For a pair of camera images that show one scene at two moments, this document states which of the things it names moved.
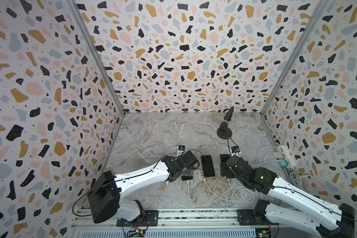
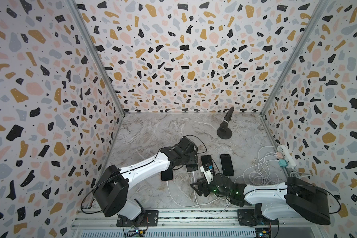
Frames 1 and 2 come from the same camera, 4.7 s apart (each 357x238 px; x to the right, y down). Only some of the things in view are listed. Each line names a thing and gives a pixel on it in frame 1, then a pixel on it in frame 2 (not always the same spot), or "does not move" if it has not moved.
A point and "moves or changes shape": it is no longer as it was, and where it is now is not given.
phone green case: [187, 174] moves or changes shape
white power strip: [290, 162] does not move
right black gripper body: [228, 173] → [211, 189]
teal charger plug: [282, 162] does not move
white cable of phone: [180, 205] does not move
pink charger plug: [279, 155] does not move
